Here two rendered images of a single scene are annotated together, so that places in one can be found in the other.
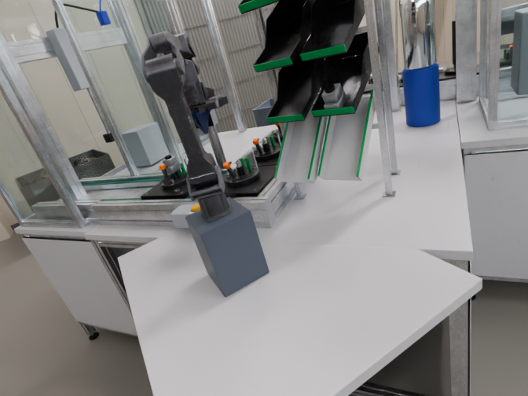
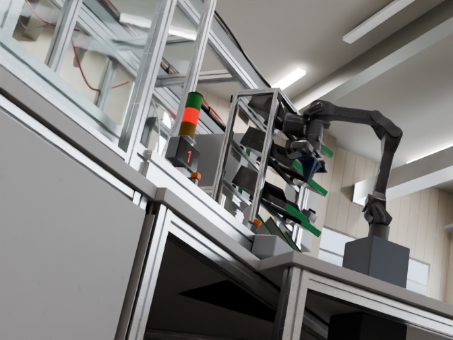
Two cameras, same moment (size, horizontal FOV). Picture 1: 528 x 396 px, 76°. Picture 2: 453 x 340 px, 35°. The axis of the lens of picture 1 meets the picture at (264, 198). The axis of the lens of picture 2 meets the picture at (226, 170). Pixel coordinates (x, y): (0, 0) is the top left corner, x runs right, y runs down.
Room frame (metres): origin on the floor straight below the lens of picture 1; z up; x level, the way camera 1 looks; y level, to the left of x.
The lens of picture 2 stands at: (1.31, 2.22, 0.37)
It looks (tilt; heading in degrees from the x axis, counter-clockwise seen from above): 21 degrees up; 270
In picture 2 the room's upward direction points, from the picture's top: 12 degrees clockwise
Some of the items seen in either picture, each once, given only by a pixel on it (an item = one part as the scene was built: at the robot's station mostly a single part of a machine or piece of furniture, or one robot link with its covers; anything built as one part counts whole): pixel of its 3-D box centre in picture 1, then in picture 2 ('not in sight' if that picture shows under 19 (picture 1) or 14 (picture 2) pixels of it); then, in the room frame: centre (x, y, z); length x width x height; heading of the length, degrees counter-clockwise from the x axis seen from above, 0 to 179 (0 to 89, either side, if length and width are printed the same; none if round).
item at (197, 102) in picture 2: not in sight; (193, 103); (1.45, 0.15, 1.38); 0.05 x 0.05 x 0.05
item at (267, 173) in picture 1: (240, 169); not in sight; (1.24, 0.06, 1.01); 0.24 x 0.24 x 0.13; 58
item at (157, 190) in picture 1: (178, 184); not in sight; (1.43, 0.34, 0.96); 0.24 x 0.24 x 0.02; 58
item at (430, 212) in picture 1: (290, 162); (102, 280); (1.63, -0.18, 0.84); 1.50 x 1.41 x 0.03; 58
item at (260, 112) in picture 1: (291, 111); not in sight; (3.32, -0.49, 0.73); 0.62 x 0.42 x 0.23; 58
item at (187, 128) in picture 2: not in sight; (187, 131); (1.45, 0.15, 1.28); 0.05 x 0.05 x 0.05
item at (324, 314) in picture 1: (254, 269); (358, 316); (0.83, 0.09, 0.84); 0.90 x 0.70 x 0.03; 22
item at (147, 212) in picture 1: (172, 210); (228, 238); (1.26, 0.37, 0.91); 0.89 x 0.06 x 0.11; 58
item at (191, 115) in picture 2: not in sight; (190, 117); (1.45, 0.15, 1.33); 0.05 x 0.05 x 0.05
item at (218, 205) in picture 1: (213, 203); (377, 236); (0.81, 0.13, 1.09); 0.07 x 0.07 x 0.06; 22
